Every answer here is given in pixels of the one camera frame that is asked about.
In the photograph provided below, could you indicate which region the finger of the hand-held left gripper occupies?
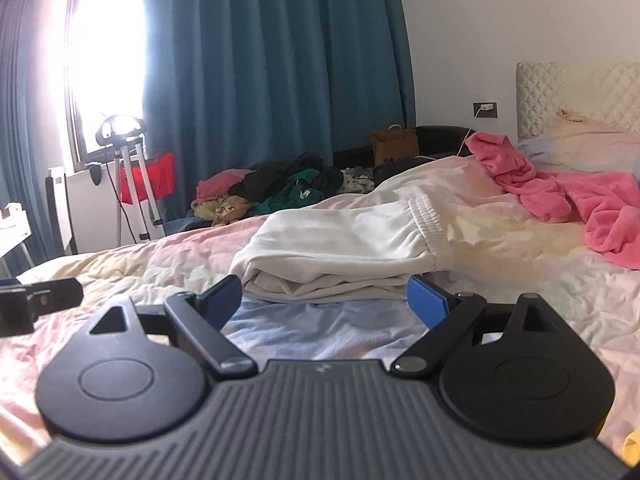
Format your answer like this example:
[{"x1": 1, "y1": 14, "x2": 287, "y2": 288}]
[{"x1": 0, "y1": 277, "x2": 85, "y2": 317}]

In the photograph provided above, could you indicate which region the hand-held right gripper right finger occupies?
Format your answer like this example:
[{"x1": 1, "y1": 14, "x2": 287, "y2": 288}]
[{"x1": 392, "y1": 274, "x2": 558, "y2": 377}]

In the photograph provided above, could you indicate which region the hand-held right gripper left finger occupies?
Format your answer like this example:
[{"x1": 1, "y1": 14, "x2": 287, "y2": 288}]
[{"x1": 89, "y1": 275, "x2": 258, "y2": 378}]

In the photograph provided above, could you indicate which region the pile of dark clothes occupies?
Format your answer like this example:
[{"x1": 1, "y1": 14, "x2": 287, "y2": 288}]
[{"x1": 190, "y1": 152, "x2": 376, "y2": 226}]

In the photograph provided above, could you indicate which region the white dressing table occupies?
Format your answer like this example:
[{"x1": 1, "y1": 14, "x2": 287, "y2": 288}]
[{"x1": 0, "y1": 202, "x2": 33, "y2": 271}]

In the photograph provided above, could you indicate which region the pink garment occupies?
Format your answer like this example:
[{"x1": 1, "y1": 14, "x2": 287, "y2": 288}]
[{"x1": 196, "y1": 169, "x2": 253, "y2": 201}]

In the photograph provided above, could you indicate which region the garment steamer stand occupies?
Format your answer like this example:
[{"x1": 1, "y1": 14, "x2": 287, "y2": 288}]
[{"x1": 95, "y1": 112, "x2": 166, "y2": 246}]

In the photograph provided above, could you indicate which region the brown paper bag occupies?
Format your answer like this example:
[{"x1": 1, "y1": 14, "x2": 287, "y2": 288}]
[{"x1": 371, "y1": 124, "x2": 420, "y2": 166}]

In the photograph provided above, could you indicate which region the black sofa bench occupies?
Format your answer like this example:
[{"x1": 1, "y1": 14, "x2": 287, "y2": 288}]
[{"x1": 332, "y1": 125, "x2": 476, "y2": 186}]

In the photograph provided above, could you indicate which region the narrow blue curtain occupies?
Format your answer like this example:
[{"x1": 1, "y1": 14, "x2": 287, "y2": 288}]
[{"x1": 0, "y1": 0, "x2": 76, "y2": 268}]

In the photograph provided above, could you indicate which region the pink fleece robe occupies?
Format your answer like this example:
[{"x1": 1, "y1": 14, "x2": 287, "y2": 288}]
[{"x1": 465, "y1": 131, "x2": 640, "y2": 271}]

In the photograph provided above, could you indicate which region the pastel pillow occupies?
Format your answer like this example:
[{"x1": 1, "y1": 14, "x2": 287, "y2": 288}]
[{"x1": 517, "y1": 110, "x2": 640, "y2": 176}]

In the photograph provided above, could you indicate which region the wide blue curtain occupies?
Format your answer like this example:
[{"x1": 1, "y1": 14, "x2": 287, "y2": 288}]
[{"x1": 141, "y1": 0, "x2": 417, "y2": 223}]

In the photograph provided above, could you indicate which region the window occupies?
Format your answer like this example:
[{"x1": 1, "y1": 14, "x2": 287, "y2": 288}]
[{"x1": 64, "y1": 0, "x2": 151, "y2": 171}]

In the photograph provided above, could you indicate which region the yellow cloth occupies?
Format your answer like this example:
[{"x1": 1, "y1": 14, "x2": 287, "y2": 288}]
[{"x1": 621, "y1": 430, "x2": 640, "y2": 467}]

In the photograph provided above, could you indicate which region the quilted cream headboard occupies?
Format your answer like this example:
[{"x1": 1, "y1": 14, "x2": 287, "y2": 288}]
[{"x1": 515, "y1": 61, "x2": 640, "y2": 143}]

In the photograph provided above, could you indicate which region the white charging cable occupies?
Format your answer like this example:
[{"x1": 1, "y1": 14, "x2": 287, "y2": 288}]
[{"x1": 452, "y1": 105, "x2": 488, "y2": 158}]

